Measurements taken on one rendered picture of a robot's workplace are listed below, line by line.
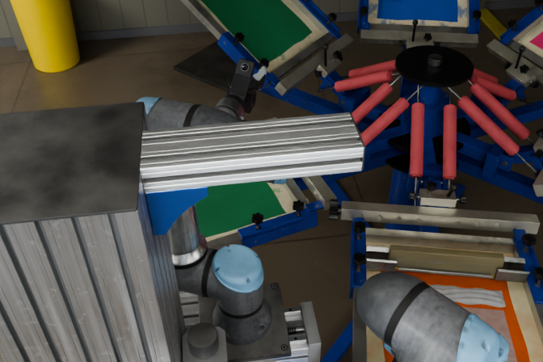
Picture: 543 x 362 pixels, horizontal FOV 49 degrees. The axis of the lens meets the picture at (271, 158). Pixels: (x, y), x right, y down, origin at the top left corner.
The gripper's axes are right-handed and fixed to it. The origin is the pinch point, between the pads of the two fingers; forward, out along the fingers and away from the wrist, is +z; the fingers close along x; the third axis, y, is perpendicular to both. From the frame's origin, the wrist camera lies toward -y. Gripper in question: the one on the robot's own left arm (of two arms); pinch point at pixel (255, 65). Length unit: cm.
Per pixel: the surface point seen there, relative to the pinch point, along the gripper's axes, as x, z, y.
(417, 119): 53, 54, 41
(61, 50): -223, 223, 180
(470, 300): 81, -14, 55
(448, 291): 74, -12, 56
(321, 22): -1, 127, 48
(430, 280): 69, -8, 58
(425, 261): 65, -6, 52
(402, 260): 58, -7, 53
